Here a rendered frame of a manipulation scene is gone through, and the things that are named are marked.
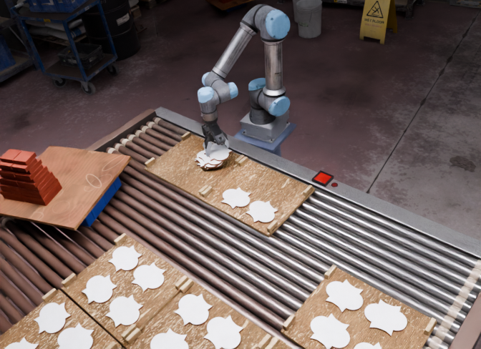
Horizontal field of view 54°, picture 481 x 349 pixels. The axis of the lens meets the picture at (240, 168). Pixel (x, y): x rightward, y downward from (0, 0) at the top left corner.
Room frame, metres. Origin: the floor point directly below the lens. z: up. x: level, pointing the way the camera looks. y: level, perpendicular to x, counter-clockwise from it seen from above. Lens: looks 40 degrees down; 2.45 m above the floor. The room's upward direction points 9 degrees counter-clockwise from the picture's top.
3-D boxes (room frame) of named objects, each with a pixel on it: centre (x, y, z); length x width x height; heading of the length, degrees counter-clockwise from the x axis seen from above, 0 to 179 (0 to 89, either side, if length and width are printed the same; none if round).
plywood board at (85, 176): (1.81, 0.87, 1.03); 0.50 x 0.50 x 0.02; 65
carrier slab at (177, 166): (1.93, 0.23, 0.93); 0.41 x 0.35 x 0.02; 44
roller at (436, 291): (1.61, -0.06, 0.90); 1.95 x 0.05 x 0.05; 44
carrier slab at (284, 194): (1.63, -0.06, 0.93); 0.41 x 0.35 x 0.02; 44
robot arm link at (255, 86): (2.20, -0.17, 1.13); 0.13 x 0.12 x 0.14; 25
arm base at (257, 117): (2.21, -0.17, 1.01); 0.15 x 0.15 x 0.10
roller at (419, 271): (1.64, -0.09, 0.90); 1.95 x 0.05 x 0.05; 44
